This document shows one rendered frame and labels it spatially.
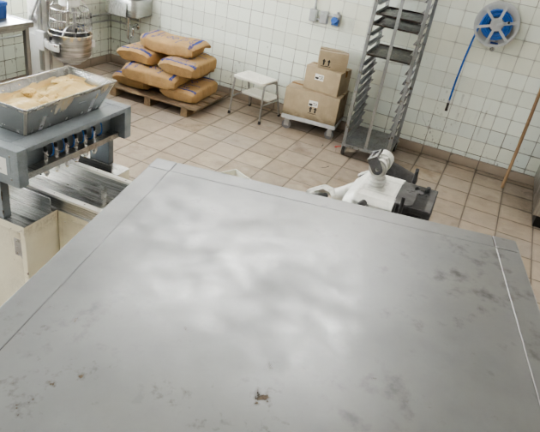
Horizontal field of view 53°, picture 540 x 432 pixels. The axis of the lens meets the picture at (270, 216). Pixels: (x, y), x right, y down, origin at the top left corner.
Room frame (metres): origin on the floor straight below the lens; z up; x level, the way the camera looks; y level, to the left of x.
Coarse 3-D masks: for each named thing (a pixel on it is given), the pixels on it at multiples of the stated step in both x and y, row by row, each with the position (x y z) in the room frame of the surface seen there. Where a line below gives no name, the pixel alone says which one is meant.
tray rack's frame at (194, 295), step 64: (128, 192) 0.56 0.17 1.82; (192, 192) 0.59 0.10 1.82; (256, 192) 0.62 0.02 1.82; (64, 256) 0.42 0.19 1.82; (128, 256) 0.43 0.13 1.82; (192, 256) 0.45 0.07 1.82; (256, 256) 0.47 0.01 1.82; (320, 256) 0.49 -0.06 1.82; (384, 256) 0.51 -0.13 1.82; (448, 256) 0.54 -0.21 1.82; (512, 256) 0.56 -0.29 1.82; (0, 320) 0.32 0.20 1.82; (64, 320) 0.33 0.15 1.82; (128, 320) 0.35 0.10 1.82; (192, 320) 0.36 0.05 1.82; (256, 320) 0.37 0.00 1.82; (320, 320) 0.39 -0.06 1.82; (384, 320) 0.40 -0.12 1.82; (448, 320) 0.42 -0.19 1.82; (512, 320) 0.44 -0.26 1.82; (0, 384) 0.26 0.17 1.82; (64, 384) 0.27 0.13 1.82; (128, 384) 0.28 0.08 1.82; (192, 384) 0.29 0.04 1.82; (256, 384) 0.30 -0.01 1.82; (320, 384) 0.31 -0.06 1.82; (384, 384) 0.32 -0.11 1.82; (448, 384) 0.33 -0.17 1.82; (512, 384) 0.35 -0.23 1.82
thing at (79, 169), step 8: (72, 160) 2.37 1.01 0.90; (64, 168) 2.36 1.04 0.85; (72, 168) 2.35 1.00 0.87; (80, 168) 2.33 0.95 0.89; (88, 168) 2.32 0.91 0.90; (96, 168) 2.33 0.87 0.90; (80, 176) 2.33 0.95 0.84; (88, 176) 2.31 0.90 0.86; (96, 176) 2.30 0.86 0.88; (104, 176) 2.28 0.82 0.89; (112, 176) 2.28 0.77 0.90; (104, 184) 2.28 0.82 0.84; (112, 184) 2.27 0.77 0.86; (120, 184) 2.25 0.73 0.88; (128, 184) 2.24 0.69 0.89
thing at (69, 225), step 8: (112, 192) 2.23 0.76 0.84; (120, 192) 2.24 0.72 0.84; (80, 200) 2.11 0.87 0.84; (88, 200) 2.13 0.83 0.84; (64, 216) 1.99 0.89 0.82; (72, 216) 1.98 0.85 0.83; (64, 224) 1.99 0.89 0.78; (72, 224) 1.98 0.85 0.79; (80, 224) 1.96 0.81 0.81; (64, 232) 1.99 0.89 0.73; (72, 232) 1.98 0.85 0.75; (64, 240) 1.99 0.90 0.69
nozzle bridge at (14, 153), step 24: (72, 120) 2.21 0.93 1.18; (96, 120) 2.26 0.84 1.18; (120, 120) 2.47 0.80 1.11; (0, 144) 1.87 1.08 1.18; (24, 144) 1.90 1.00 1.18; (48, 144) 1.98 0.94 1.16; (72, 144) 2.23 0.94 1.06; (96, 144) 2.31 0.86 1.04; (0, 168) 1.85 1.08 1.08; (24, 168) 1.85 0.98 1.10; (48, 168) 2.02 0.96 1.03; (0, 192) 1.86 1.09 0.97; (0, 216) 1.86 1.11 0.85
